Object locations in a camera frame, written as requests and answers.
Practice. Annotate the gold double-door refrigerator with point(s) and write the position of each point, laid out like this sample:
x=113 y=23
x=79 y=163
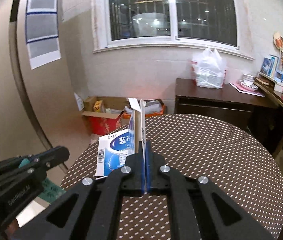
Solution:
x=38 y=108

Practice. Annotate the red cardboard box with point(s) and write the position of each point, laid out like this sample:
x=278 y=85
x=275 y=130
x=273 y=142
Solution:
x=104 y=114

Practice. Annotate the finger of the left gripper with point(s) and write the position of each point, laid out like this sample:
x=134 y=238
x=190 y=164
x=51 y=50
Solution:
x=51 y=158

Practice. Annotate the white plastic bag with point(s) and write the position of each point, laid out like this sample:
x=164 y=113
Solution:
x=208 y=69

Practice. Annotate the row of books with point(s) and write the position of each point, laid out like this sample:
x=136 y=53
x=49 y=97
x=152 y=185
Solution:
x=272 y=68

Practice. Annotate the blue white medicine box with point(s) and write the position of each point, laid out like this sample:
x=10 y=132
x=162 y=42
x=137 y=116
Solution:
x=113 y=149

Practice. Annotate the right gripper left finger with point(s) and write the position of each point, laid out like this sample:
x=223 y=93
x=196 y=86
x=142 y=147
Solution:
x=89 y=210

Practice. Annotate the dark wooden desk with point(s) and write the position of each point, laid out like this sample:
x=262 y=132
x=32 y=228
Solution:
x=259 y=114

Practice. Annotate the brown polka-dot tablecloth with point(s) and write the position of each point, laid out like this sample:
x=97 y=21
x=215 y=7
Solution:
x=198 y=145

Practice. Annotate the brown cardboard box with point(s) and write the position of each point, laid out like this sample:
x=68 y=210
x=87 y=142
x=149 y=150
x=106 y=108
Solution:
x=152 y=108

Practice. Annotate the stacked white bowls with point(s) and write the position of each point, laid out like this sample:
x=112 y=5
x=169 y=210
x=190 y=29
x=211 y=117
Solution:
x=247 y=82

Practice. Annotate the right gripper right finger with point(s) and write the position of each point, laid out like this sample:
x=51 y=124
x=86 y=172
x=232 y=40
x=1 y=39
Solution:
x=198 y=208

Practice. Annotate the white sliding window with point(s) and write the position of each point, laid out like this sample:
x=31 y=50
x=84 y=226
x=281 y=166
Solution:
x=220 y=24

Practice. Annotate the papers on fridge door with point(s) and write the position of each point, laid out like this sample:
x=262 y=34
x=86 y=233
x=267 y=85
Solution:
x=42 y=32

